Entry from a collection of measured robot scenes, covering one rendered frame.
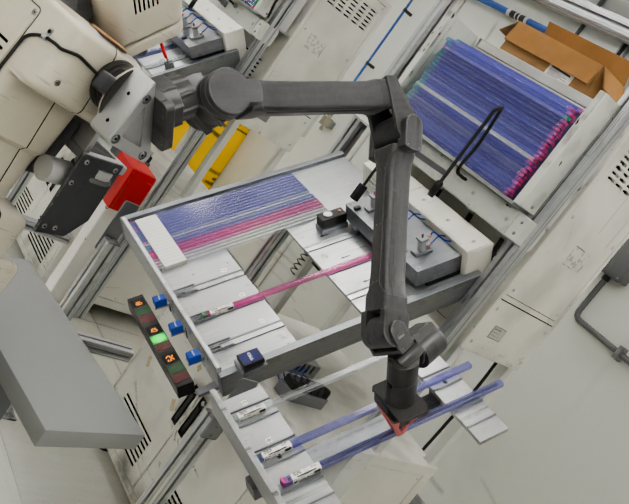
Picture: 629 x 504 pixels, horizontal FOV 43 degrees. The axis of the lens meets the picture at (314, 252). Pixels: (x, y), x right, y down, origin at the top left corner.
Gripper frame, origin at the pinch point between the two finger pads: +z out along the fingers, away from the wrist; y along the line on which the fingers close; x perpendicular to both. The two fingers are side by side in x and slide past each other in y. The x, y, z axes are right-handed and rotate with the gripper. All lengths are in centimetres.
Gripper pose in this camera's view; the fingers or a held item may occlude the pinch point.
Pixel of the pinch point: (397, 429)
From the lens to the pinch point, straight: 159.9
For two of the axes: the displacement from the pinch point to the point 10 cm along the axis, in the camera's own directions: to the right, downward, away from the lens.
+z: 0.1, 7.8, 6.2
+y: -4.8, -5.4, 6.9
